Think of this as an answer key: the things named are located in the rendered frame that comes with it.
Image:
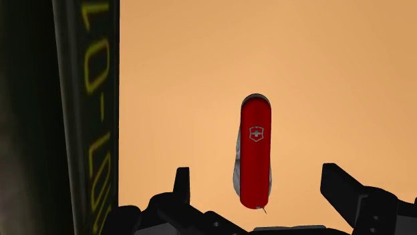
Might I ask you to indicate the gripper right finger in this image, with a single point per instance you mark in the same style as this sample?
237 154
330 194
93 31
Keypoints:
368 201

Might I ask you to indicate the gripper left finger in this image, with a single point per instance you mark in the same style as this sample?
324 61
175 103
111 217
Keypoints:
181 208

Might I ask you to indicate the red pocket knife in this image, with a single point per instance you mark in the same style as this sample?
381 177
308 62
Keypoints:
255 162

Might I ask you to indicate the black box with yellow lettering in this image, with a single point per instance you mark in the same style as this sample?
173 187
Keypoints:
49 117

